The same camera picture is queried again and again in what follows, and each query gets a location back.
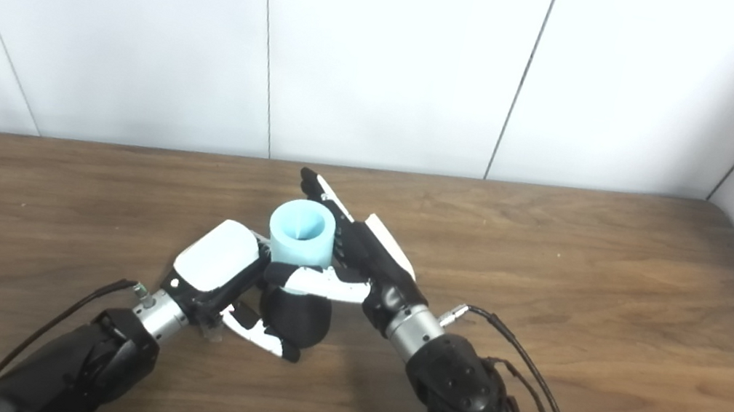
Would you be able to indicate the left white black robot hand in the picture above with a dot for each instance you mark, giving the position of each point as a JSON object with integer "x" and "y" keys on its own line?
{"x": 215, "y": 256}

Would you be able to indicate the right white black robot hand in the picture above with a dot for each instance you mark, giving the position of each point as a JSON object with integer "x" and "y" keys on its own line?
{"x": 372, "y": 266}

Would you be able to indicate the black nozzle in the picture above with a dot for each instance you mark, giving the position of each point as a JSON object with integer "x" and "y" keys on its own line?
{"x": 298, "y": 317}

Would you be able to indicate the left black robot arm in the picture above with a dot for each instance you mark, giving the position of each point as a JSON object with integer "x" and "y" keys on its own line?
{"x": 76, "y": 366}

